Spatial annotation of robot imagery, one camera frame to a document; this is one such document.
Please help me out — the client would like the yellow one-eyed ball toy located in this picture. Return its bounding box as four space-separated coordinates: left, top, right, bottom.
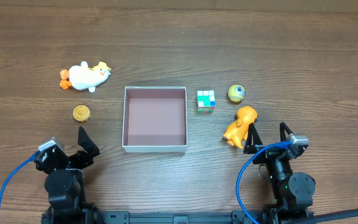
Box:
227 85 246 103

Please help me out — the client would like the multicoloured puzzle cube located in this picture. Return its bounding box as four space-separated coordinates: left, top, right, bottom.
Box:
196 90 216 113

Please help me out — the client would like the white box pink interior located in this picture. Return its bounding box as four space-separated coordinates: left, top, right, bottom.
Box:
122 86 188 153

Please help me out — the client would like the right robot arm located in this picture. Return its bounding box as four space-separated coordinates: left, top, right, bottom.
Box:
236 122 316 223

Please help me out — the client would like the white plush duck toy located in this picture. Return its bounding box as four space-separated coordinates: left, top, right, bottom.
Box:
60 61 111 93

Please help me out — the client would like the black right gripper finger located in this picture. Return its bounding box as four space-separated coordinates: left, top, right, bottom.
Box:
243 123 264 154
280 122 293 142

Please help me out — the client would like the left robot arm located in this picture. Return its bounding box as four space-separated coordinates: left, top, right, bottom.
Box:
33 126 106 224

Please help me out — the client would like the thick black cable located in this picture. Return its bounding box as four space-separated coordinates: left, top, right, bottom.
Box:
293 205 358 224

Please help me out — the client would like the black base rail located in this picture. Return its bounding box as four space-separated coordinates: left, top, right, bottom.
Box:
101 210 252 224

